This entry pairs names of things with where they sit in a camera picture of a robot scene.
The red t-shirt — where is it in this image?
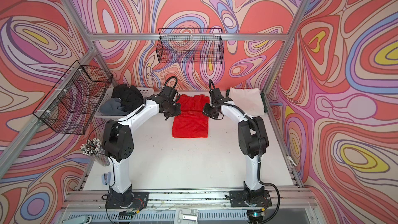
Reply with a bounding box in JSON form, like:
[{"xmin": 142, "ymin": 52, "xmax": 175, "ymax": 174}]
[{"xmin": 172, "ymin": 94, "xmax": 210, "ymax": 139}]

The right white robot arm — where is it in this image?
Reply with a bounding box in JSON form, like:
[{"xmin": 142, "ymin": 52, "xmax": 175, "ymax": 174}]
[{"xmin": 203, "ymin": 88, "xmax": 269, "ymax": 191}]

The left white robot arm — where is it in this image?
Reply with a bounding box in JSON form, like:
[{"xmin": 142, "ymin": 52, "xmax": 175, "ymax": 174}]
[{"xmin": 102, "ymin": 86, "xmax": 181, "ymax": 194}]

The white plastic laundry basket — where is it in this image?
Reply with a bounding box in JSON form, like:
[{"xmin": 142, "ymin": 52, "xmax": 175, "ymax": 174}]
[{"xmin": 93, "ymin": 86, "xmax": 155, "ymax": 119}]

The black garment in basket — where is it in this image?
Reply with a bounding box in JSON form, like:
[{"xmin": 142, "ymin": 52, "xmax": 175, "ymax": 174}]
[{"xmin": 112, "ymin": 84, "xmax": 144, "ymax": 113}]

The grey garment in basket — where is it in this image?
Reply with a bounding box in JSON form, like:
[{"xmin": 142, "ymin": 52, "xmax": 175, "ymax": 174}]
[{"xmin": 99, "ymin": 98, "xmax": 128, "ymax": 116}]

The blue stapler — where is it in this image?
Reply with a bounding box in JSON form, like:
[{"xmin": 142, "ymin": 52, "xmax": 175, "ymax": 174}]
[{"xmin": 101, "ymin": 172, "xmax": 112, "ymax": 186}]

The black wire basket back wall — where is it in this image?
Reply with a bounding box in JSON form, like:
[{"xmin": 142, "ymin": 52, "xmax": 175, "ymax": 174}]
[{"xmin": 156, "ymin": 27, "xmax": 224, "ymax": 64}]

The black wire basket wall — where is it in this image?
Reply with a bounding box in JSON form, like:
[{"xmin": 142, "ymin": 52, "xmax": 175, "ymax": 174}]
[
  {"xmin": 33, "ymin": 61, "xmax": 113, "ymax": 135},
  {"xmin": 156, "ymin": 27, "xmax": 224, "ymax": 64}
]

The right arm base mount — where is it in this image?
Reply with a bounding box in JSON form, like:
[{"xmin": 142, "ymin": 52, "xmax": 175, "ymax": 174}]
[{"xmin": 225, "ymin": 182, "xmax": 273, "ymax": 209}]

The black wire basket left wall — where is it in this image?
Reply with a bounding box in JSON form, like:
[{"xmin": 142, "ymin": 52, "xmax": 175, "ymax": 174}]
[{"xmin": 33, "ymin": 61, "xmax": 113, "ymax": 135}]

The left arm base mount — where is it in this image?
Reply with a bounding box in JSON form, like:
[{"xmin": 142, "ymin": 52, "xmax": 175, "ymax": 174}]
[{"xmin": 105, "ymin": 188, "xmax": 149, "ymax": 211}]

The aluminium rail at front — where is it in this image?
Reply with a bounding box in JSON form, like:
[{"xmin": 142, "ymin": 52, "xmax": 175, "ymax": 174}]
[{"xmin": 55, "ymin": 187, "xmax": 326, "ymax": 224}]

